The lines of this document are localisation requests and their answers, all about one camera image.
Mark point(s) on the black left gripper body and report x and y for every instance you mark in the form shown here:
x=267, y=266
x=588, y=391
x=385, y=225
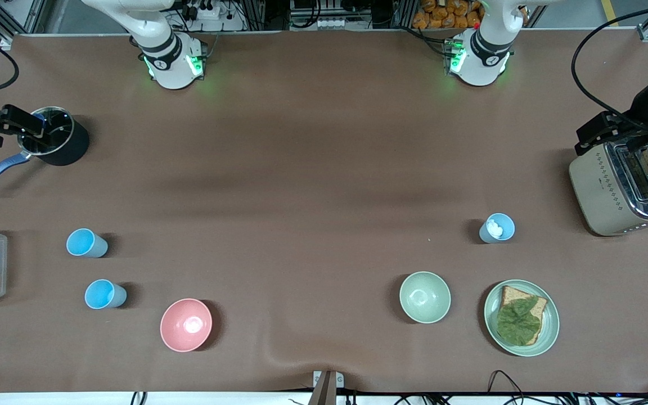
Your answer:
x=643, y=108

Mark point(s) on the blue cup holding tissue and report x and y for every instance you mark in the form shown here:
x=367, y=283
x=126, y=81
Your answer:
x=487, y=235

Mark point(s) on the blue plastic cup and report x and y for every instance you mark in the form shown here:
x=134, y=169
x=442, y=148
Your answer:
x=85, y=243
x=103, y=294

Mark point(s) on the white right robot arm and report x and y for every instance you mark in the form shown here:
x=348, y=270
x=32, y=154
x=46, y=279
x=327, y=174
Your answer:
x=169, y=56

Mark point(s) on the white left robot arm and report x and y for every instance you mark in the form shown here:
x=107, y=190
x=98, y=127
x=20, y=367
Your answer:
x=484, y=56

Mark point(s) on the glass lid with blue knob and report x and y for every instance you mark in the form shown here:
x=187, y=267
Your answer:
x=54, y=138

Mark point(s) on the beige and chrome toaster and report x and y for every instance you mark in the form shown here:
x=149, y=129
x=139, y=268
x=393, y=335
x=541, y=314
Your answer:
x=599, y=191

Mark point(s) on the crumpled white tissue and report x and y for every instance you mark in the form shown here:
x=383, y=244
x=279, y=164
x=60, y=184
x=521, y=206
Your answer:
x=495, y=228

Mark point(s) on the brown bread slice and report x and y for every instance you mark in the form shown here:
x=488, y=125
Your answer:
x=539, y=306

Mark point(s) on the pale green plate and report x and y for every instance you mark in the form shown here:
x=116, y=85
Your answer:
x=549, y=329

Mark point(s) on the green lettuce leaf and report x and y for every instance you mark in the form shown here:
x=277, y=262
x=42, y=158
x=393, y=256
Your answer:
x=518, y=322

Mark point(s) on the white power strip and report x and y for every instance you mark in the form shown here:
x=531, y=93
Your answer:
x=207, y=11

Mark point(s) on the pale green bowl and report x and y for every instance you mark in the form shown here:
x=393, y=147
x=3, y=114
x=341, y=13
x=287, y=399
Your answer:
x=424, y=297

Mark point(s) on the pink bowl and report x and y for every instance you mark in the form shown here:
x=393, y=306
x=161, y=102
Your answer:
x=186, y=325

